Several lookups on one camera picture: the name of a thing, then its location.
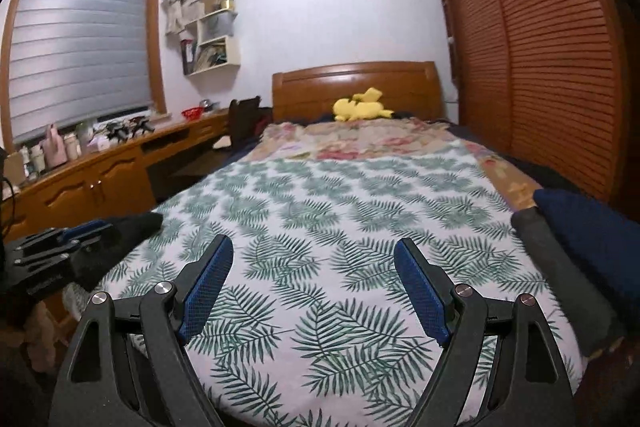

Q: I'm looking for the black double-breasted coat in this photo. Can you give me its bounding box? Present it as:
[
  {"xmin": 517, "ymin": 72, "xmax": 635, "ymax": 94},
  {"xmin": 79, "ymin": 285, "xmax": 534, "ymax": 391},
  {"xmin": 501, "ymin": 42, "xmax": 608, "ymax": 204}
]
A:
[{"xmin": 70, "ymin": 212, "xmax": 163, "ymax": 291}]

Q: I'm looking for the dark grey folded garment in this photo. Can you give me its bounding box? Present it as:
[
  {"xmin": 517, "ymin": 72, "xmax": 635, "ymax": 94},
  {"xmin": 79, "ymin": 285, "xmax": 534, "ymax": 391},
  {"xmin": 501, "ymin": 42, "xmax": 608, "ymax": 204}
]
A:
[{"xmin": 511, "ymin": 207, "xmax": 623, "ymax": 359}]

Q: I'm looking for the pink bottle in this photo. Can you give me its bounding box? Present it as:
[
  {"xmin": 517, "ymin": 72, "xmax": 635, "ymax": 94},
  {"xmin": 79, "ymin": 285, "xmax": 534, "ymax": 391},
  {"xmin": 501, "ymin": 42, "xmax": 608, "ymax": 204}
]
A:
[{"xmin": 41, "ymin": 124, "xmax": 67, "ymax": 169}]

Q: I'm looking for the long wooden desk cabinet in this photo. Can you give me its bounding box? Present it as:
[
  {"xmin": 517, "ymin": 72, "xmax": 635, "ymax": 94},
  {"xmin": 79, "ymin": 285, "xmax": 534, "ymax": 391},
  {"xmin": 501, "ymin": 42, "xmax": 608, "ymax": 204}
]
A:
[{"xmin": 1, "ymin": 109, "xmax": 228, "ymax": 242}]

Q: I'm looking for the navy folded garment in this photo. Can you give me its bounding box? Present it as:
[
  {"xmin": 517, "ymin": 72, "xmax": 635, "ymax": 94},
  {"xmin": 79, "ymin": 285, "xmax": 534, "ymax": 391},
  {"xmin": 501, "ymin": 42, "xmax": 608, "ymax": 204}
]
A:
[{"xmin": 534, "ymin": 188, "xmax": 639, "ymax": 306}]

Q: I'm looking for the green fern print bedsheet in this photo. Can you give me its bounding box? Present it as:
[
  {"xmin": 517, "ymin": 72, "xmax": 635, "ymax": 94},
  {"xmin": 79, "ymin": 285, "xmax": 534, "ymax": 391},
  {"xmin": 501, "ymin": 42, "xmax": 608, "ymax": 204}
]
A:
[{"xmin": 62, "ymin": 138, "xmax": 586, "ymax": 427}]

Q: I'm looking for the red basket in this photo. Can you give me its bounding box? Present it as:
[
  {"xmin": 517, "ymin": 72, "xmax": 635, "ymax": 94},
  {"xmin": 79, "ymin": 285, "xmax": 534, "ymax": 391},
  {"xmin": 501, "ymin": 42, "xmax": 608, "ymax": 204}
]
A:
[{"xmin": 181, "ymin": 106, "xmax": 204, "ymax": 121}]

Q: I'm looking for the grey window blind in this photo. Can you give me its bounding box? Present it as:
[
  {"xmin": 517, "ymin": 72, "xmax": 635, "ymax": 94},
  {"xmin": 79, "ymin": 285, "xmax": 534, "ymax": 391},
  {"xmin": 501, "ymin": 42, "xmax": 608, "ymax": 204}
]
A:
[{"xmin": 9, "ymin": 0, "xmax": 152, "ymax": 143}]

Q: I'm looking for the dark wooden chair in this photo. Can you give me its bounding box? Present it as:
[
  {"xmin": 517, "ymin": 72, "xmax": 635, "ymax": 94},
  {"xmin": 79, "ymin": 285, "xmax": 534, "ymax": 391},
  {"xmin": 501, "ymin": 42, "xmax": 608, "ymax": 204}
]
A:
[{"xmin": 228, "ymin": 96, "xmax": 262, "ymax": 150}]

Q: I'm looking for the floral quilt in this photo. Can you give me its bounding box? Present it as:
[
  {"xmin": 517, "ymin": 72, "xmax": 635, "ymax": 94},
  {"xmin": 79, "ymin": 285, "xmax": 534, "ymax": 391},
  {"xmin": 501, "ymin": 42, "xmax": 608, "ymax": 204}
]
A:
[{"xmin": 245, "ymin": 117, "xmax": 540, "ymax": 211}]

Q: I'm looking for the yellow plush toy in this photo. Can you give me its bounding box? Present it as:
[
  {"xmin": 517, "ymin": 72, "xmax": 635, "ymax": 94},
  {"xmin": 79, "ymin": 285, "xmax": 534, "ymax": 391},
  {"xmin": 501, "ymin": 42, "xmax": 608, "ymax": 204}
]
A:
[{"xmin": 333, "ymin": 88, "xmax": 394, "ymax": 122}]

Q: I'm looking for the louvered wooden wardrobe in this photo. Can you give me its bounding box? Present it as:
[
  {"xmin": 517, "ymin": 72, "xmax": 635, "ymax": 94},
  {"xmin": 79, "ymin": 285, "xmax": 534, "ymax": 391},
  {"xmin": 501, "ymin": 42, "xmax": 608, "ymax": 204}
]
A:
[{"xmin": 445, "ymin": 0, "xmax": 629, "ymax": 205}]

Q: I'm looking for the wooden headboard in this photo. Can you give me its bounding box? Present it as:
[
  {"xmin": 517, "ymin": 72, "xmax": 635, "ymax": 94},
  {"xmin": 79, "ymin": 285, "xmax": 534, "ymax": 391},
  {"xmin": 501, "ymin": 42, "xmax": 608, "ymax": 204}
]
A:
[{"xmin": 272, "ymin": 61, "xmax": 446, "ymax": 122}]

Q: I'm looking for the white wall shelf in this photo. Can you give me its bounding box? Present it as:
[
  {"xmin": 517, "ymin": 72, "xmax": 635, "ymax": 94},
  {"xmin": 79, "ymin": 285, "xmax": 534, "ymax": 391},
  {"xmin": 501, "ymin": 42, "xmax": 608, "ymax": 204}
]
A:
[{"xmin": 180, "ymin": 0, "xmax": 241, "ymax": 77}]

